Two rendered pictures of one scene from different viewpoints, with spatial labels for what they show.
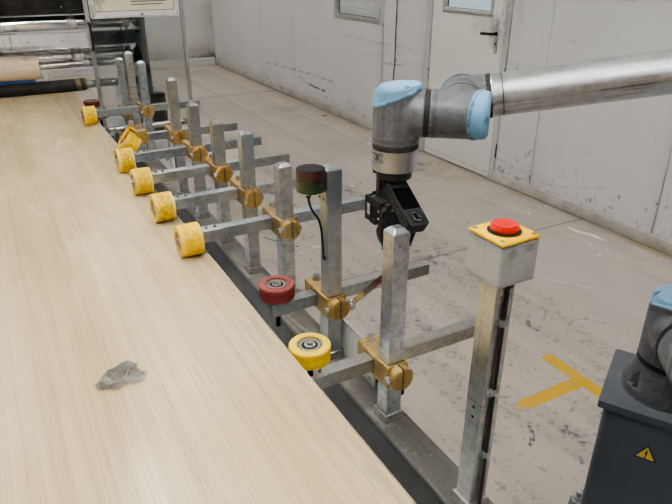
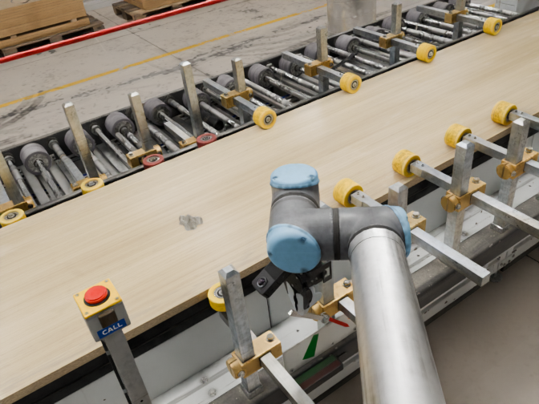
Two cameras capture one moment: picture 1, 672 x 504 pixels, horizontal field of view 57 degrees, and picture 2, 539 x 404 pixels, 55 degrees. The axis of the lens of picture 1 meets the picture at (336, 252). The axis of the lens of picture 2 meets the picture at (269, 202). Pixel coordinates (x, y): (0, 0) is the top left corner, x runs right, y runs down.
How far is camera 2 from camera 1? 147 cm
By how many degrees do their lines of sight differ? 74
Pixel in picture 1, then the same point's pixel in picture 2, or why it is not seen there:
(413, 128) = not seen: hidden behind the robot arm
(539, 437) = not seen: outside the picture
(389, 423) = (242, 390)
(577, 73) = (362, 301)
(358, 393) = not seen: hidden behind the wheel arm
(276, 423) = (143, 292)
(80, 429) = (148, 224)
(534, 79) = (358, 268)
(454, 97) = (277, 214)
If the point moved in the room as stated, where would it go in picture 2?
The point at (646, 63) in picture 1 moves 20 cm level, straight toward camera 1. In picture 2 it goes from (371, 371) to (207, 332)
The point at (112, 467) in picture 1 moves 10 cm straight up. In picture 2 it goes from (120, 243) to (111, 216)
